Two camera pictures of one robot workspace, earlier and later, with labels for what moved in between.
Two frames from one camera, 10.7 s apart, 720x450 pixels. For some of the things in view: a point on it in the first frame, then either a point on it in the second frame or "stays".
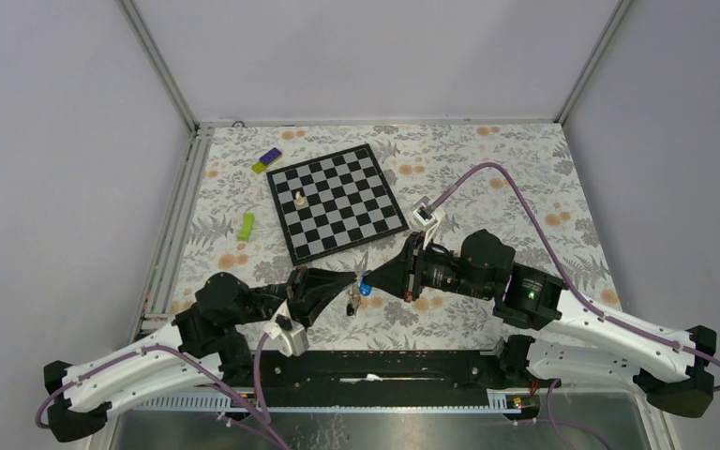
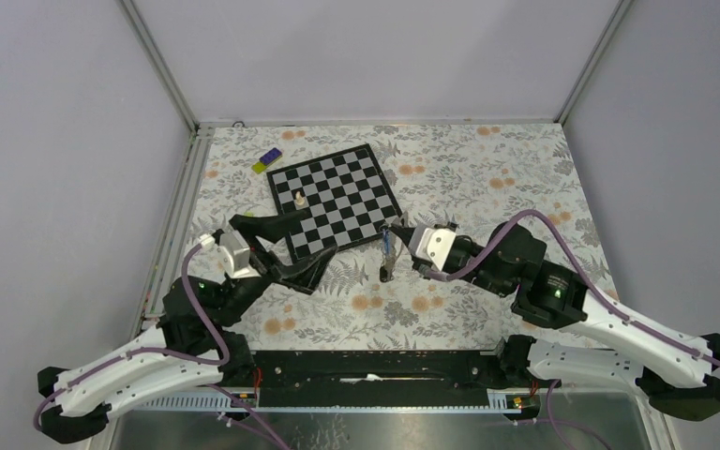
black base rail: [374, 378] stays
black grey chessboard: [333, 203] stays
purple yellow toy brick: [265, 160] stays
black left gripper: [309, 291] -> [304, 275]
